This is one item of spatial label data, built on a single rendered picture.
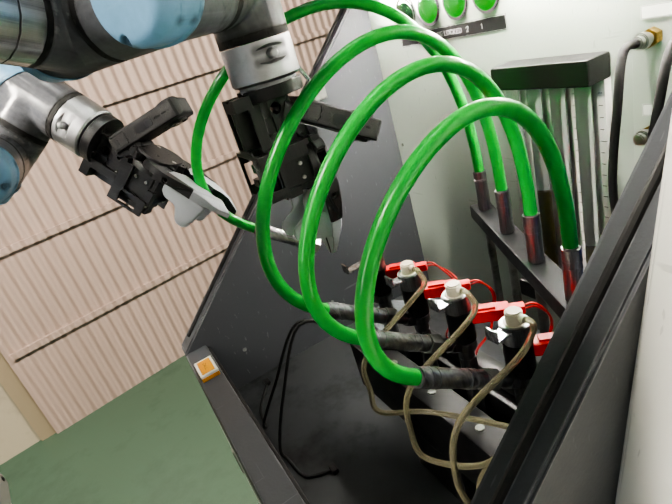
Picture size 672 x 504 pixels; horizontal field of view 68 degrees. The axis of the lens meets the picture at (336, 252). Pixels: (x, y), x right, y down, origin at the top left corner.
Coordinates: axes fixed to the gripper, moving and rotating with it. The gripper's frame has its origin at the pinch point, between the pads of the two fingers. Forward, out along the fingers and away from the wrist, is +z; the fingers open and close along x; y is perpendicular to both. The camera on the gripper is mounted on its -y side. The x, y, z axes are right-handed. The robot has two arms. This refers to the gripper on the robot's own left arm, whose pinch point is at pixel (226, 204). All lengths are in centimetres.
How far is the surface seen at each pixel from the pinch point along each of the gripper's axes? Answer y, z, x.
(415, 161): -20.1, 17.2, 28.2
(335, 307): -1.8, 19.3, 13.7
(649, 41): -41, 30, 7
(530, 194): -22.7, 29.9, 8.6
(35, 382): 169, -69, -121
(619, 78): -36.4, 29.8, 8.7
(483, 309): -10.6, 32.1, 13.4
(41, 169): 81, -113, -134
